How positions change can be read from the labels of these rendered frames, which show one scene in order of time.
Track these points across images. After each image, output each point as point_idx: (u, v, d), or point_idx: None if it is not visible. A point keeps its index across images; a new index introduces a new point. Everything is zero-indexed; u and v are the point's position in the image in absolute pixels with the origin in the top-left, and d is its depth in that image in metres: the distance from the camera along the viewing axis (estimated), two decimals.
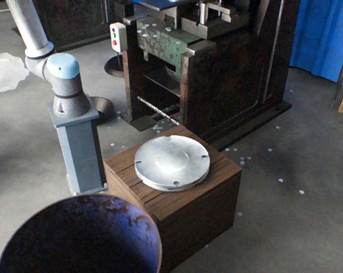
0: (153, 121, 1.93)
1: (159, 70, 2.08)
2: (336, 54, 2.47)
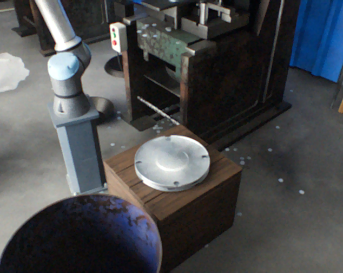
0: (153, 121, 1.93)
1: (159, 70, 2.08)
2: (336, 54, 2.47)
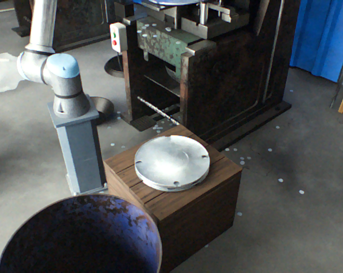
0: (153, 121, 1.93)
1: (159, 70, 2.08)
2: (336, 54, 2.47)
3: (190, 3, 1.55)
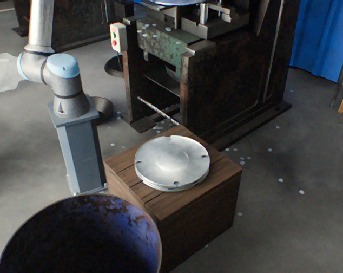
0: (153, 122, 1.93)
1: (159, 70, 2.08)
2: (336, 54, 2.47)
3: None
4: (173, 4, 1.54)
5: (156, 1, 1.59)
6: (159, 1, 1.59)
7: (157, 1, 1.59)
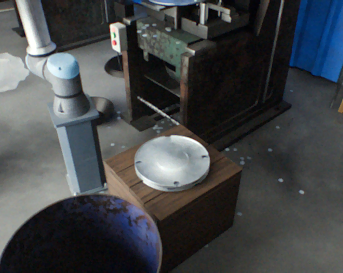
0: (153, 121, 1.93)
1: (159, 70, 2.08)
2: (336, 54, 2.47)
3: None
4: None
5: None
6: None
7: None
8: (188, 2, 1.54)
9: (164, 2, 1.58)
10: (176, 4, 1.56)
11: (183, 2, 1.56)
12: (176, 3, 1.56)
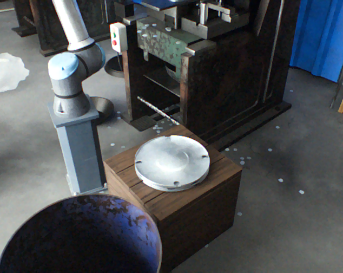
0: (153, 121, 1.93)
1: (159, 70, 2.08)
2: (336, 54, 2.47)
3: None
4: None
5: None
6: None
7: None
8: None
9: None
10: None
11: None
12: None
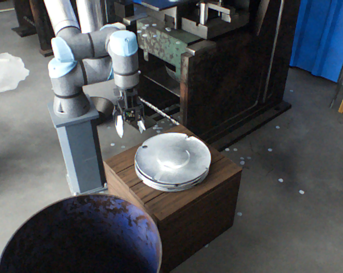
0: (153, 121, 1.93)
1: (159, 70, 2.08)
2: (336, 54, 2.47)
3: (154, 137, 1.45)
4: (209, 150, 1.38)
5: (204, 167, 1.31)
6: (200, 166, 1.31)
7: (204, 167, 1.31)
8: (166, 182, 1.24)
9: (146, 167, 1.31)
10: (155, 176, 1.27)
11: (165, 177, 1.26)
12: (156, 175, 1.27)
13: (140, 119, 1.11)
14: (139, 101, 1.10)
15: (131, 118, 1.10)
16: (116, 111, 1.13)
